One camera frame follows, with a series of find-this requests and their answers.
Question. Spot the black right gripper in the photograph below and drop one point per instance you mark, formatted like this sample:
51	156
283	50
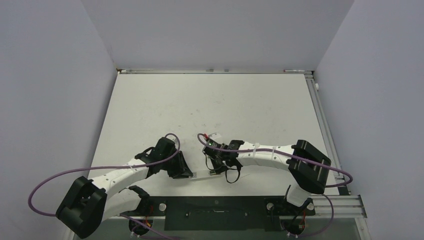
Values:
218	169

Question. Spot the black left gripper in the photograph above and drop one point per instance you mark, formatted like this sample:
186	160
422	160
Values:
181	171

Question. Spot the white remote control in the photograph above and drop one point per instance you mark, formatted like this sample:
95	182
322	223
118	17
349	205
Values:
203	175

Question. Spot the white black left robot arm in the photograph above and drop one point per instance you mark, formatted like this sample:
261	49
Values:
89	202

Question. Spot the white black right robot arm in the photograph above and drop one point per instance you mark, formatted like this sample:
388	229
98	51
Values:
308	166

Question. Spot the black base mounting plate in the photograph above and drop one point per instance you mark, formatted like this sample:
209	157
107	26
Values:
223	213

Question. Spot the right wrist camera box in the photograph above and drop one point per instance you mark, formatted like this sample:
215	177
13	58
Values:
214	136

